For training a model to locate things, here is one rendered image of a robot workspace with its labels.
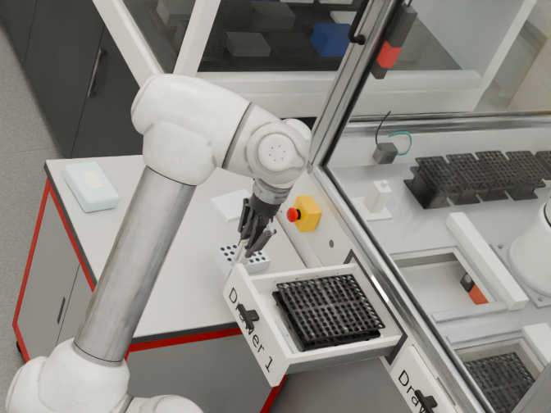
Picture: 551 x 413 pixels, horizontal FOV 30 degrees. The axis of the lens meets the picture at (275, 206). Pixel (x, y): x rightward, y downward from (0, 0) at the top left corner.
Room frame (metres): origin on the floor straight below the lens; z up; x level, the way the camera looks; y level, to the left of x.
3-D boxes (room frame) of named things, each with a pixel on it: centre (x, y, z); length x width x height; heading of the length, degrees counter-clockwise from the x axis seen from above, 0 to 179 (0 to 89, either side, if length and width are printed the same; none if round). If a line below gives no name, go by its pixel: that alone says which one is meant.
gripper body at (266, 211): (1.96, 0.03, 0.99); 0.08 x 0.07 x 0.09; 47
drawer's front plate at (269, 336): (1.70, -0.07, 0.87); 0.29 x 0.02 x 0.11; 41
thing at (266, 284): (1.84, -0.22, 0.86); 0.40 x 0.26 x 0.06; 131
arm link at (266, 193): (1.96, 0.03, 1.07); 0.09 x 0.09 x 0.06
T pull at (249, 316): (1.69, -0.05, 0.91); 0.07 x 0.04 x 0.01; 41
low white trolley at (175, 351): (2.02, 0.19, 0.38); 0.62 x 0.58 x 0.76; 41
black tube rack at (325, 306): (1.84, -0.22, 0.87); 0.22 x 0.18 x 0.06; 131
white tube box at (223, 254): (2.00, 0.03, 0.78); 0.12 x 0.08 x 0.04; 137
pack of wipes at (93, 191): (2.02, 0.46, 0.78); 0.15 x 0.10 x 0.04; 48
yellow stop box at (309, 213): (2.15, -0.08, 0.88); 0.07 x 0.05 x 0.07; 41
